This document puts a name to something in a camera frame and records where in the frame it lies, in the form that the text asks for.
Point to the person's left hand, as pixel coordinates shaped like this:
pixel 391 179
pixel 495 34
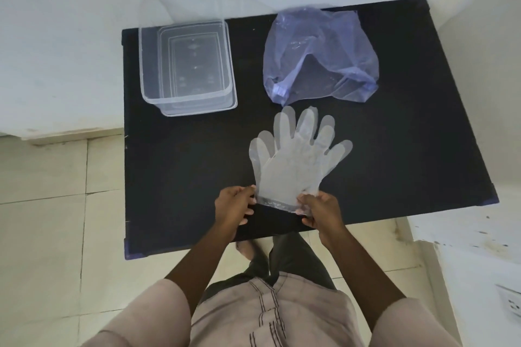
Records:
pixel 230 206

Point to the person's right hand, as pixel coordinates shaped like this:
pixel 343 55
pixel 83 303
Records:
pixel 325 216

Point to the person's left thumb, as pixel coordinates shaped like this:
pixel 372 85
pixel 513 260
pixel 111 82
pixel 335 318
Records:
pixel 245 190

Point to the person's right thumb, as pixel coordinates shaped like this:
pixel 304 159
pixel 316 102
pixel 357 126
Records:
pixel 308 197

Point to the stack of clear disposable gloves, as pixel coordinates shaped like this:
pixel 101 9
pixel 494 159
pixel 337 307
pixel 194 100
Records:
pixel 293 159

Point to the person's left forearm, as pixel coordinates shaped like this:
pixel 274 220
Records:
pixel 203 265

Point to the person's right forearm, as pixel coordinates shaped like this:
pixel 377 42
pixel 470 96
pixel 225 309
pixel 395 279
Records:
pixel 360 273

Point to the person's bare foot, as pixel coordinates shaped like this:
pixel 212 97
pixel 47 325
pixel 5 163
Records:
pixel 245 250

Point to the person's dark grey trousers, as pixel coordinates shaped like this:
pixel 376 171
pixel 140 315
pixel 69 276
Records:
pixel 293 255

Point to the person's pale pink shirt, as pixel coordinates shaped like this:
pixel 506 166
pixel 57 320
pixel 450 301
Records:
pixel 276 314

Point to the blue table corner cap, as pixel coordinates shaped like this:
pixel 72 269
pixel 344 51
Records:
pixel 493 198
pixel 132 254

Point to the clear plastic container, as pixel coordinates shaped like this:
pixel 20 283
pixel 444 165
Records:
pixel 187 66

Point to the blue plastic bag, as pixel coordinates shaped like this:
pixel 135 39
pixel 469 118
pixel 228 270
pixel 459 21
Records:
pixel 321 56

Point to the clear plastic lid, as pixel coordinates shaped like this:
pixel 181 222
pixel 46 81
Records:
pixel 211 7

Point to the white wall socket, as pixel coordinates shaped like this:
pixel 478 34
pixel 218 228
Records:
pixel 509 301

